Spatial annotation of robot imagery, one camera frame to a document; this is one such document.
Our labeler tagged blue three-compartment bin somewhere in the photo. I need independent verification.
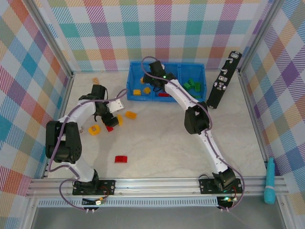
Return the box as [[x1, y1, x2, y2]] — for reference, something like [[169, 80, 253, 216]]
[[126, 62, 206, 103]]

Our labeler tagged black tool holder strip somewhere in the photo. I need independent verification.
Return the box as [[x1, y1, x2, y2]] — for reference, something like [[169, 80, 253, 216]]
[[206, 51, 243, 110]]

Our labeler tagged teal marker pen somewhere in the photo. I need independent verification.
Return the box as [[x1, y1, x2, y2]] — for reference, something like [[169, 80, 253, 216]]
[[263, 157, 276, 205]]

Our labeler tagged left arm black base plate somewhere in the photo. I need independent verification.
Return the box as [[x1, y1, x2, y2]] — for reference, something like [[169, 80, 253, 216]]
[[72, 179, 116, 197]]

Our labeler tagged yellow ring lego piece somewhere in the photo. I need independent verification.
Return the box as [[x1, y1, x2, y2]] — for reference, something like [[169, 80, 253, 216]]
[[88, 125, 102, 136]]

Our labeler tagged white slotted cable tray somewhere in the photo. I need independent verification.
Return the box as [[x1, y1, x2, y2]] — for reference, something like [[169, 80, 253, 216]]
[[38, 199, 219, 208]]

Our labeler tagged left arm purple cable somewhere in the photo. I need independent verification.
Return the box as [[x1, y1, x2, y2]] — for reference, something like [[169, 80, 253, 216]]
[[47, 88, 128, 212]]

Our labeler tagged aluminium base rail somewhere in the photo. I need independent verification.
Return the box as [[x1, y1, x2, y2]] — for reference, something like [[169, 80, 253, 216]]
[[26, 176, 286, 198]]

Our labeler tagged aluminium frame post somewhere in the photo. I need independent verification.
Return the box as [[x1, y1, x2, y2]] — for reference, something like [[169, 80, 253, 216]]
[[238, 0, 285, 74], [28, 0, 74, 77]]

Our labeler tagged aluminium side rail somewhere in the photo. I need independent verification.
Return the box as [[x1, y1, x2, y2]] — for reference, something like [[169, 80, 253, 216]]
[[237, 71, 269, 167], [40, 73, 76, 179]]

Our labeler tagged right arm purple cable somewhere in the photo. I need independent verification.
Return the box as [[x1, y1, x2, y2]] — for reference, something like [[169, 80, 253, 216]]
[[141, 56, 246, 212]]

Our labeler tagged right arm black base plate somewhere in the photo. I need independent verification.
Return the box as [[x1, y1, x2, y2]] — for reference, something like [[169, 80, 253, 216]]
[[199, 177, 244, 194]]

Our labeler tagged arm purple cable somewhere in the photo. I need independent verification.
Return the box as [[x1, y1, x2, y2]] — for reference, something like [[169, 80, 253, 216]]
[[47, 88, 128, 212], [141, 56, 246, 212]]

